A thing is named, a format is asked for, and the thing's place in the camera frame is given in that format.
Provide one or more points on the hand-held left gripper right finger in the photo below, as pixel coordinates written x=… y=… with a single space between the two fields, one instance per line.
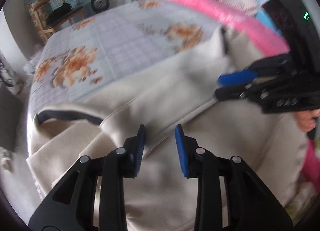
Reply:
x=180 y=153

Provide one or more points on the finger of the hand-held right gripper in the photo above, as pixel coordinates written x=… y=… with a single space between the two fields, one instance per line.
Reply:
x=232 y=93
x=237 y=78

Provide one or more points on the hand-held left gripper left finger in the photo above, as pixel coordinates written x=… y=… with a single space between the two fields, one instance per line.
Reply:
x=140 y=150

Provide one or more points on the beige zip jacket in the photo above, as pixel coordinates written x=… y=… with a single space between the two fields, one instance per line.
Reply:
x=162 y=90

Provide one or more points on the person's right hand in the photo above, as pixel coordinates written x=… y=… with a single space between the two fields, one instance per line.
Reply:
x=306 y=120

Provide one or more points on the pink flower blanket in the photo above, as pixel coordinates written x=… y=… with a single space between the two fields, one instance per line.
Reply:
x=225 y=13

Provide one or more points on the floral checked bed sheet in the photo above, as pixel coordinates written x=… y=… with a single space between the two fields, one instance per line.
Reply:
x=120 y=45

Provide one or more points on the dark cabinet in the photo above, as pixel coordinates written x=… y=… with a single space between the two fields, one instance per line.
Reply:
x=10 y=120

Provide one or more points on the black cloth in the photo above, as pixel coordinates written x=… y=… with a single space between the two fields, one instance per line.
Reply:
x=60 y=12

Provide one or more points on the wooden chair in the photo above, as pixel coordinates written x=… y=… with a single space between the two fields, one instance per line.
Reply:
x=37 y=13

